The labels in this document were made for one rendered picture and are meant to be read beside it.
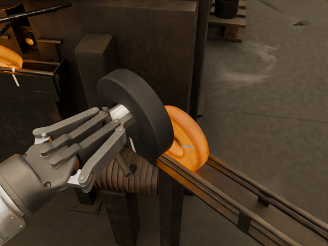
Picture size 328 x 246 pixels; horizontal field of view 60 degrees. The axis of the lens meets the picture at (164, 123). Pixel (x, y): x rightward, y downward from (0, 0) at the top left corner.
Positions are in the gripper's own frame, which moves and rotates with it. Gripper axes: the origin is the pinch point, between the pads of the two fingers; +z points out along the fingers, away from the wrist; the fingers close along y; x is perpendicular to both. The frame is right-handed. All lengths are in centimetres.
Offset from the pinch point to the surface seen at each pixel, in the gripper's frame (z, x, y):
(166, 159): 6.1, -19.1, 0.7
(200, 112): 71, -81, -40
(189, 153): 8.5, -15.3, 5.0
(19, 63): -1, -13, -48
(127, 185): 1.5, -38.1, -11.0
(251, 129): 89, -91, -16
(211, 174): 12.2, -23.6, 8.5
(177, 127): 8.7, -10.2, 1.5
